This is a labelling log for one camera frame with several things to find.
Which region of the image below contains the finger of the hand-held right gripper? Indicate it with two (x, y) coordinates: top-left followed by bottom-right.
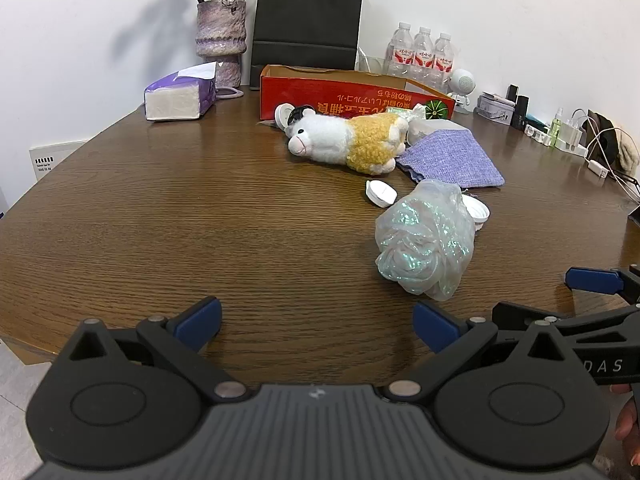
(492, 301), (640, 347)
(566, 265), (640, 306)

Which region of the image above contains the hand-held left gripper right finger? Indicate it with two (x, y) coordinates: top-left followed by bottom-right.
(384, 301), (572, 404)

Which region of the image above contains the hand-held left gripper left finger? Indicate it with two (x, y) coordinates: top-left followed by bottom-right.
(69, 296), (250, 403)

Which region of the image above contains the bagged iridescent bath sponge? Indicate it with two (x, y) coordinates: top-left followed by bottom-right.
(375, 179), (477, 303)

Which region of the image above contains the small white plastic cap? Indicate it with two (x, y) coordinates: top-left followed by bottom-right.
(460, 194), (492, 231)
(365, 179), (399, 209)

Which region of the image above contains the purple cloth pouch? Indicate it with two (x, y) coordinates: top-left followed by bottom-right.
(395, 129), (505, 190)

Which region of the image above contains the translucent plastic container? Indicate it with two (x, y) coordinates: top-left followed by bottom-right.
(407, 119), (468, 147)

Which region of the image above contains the white and yellow alpaca plush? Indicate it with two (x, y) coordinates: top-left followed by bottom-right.
(286, 112), (410, 176)

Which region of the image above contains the white round charger with cable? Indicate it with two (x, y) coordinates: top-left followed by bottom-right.
(274, 102), (316, 133)

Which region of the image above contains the red cardboard box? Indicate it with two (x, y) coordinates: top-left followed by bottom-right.
(259, 64), (457, 123)

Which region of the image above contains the person's right hand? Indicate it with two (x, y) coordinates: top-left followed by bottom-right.
(610, 382), (640, 467)

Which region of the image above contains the brown furry bag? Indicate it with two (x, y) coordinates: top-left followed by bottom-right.
(589, 110), (640, 174)

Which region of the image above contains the white power adapter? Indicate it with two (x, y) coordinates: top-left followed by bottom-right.
(560, 119), (585, 154)

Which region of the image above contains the pale green spray bottle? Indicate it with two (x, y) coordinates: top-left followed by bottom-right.
(548, 107), (564, 149)

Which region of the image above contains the tall black box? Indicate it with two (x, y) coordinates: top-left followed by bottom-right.
(511, 95), (530, 130)

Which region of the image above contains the grey tin box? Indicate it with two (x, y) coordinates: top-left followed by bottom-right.
(475, 91), (516, 122)

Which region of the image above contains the purple tissue pack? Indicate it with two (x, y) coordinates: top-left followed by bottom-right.
(144, 61), (219, 122)

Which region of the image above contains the white robot speaker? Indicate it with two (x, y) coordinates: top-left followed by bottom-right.
(446, 67), (477, 111)

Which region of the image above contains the clear water bottle red label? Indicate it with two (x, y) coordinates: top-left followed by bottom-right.
(412, 26), (435, 84)
(386, 22), (415, 79)
(432, 32), (455, 89)

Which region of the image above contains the glass cup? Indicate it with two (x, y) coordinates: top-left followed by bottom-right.
(356, 52), (389, 75)

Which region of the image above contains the purple textured vase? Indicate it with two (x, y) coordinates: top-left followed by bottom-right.
(195, 0), (248, 88)

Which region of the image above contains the black paper bag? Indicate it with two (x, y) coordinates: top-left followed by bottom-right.
(250, 0), (365, 92)

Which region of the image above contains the white wall socket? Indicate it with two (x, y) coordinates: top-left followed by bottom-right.
(29, 140), (90, 181)

